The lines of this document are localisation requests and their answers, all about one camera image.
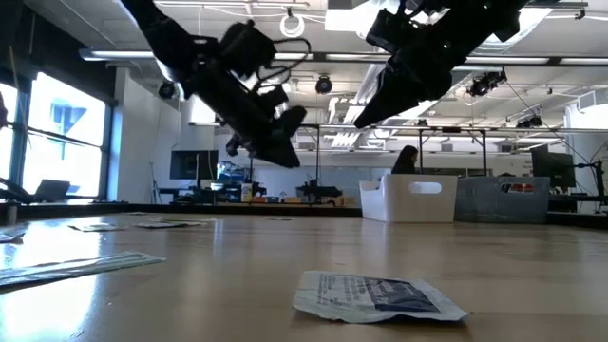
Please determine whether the black computer monitor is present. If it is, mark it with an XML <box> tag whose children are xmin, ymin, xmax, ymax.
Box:
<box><xmin>530</xmin><ymin>144</ymin><xmax>577</xmax><ymax>190</ymax></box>
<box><xmin>169</xmin><ymin>150</ymin><xmax>219</xmax><ymax>181</ymax></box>

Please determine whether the large bright window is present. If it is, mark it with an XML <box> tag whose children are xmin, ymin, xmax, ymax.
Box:
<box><xmin>0</xmin><ymin>70</ymin><xmax>108</xmax><ymax>200</ymax></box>

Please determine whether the dark laptop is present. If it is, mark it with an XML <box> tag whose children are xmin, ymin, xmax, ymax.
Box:
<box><xmin>33</xmin><ymin>179</ymin><xmax>72</xmax><ymax>203</ymax></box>

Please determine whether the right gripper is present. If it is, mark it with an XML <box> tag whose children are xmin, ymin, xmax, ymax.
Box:
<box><xmin>352</xmin><ymin>36</ymin><xmax>472</xmax><ymax>130</ymax></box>

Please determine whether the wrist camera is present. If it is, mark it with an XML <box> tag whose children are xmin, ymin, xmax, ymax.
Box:
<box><xmin>365</xmin><ymin>7</ymin><xmax>419</xmax><ymax>53</ymax></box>
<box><xmin>220</xmin><ymin>19</ymin><xmax>279</xmax><ymax>80</ymax></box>

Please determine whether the white cable coil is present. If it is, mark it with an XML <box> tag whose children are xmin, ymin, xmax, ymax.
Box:
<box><xmin>278</xmin><ymin>12</ymin><xmax>306</xmax><ymax>39</ymax></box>

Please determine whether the person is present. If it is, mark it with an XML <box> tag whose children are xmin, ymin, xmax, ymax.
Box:
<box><xmin>390</xmin><ymin>145</ymin><xmax>422</xmax><ymax>176</ymax></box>

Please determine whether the black metal background frame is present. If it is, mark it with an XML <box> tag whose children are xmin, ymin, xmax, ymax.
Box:
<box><xmin>188</xmin><ymin>121</ymin><xmax>488</xmax><ymax>203</ymax></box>

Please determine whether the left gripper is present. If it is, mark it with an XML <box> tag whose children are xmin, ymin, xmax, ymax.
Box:
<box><xmin>182</xmin><ymin>59</ymin><xmax>309</xmax><ymax>169</ymax></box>

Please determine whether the white plastic bin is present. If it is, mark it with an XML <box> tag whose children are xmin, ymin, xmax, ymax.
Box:
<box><xmin>359</xmin><ymin>173</ymin><xmax>459</xmax><ymax>224</ymax></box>

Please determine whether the white ceiling light panel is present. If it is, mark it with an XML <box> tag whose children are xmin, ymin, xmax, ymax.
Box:
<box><xmin>325</xmin><ymin>0</ymin><xmax>381</xmax><ymax>37</ymax></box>

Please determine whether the black overhead rig camera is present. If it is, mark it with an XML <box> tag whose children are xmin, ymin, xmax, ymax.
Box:
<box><xmin>467</xmin><ymin>68</ymin><xmax>508</xmax><ymax>99</ymax></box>

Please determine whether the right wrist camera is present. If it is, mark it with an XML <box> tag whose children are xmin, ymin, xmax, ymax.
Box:
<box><xmin>365</xmin><ymin>7</ymin><xmax>419</xmax><ymax>53</ymax></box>

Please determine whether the grey plastic bin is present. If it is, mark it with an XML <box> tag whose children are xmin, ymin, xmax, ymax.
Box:
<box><xmin>454</xmin><ymin>176</ymin><xmax>551</xmax><ymax>225</ymax></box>

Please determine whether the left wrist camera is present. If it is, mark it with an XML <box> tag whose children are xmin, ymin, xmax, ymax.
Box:
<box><xmin>220</xmin><ymin>19</ymin><xmax>279</xmax><ymax>80</ymax></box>

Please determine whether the blue white alcohol pad packet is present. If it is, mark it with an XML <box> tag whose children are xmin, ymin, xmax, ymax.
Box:
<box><xmin>134</xmin><ymin>220</ymin><xmax>205</xmax><ymax>230</ymax></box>
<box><xmin>292</xmin><ymin>270</ymin><xmax>470</xmax><ymax>326</ymax></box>

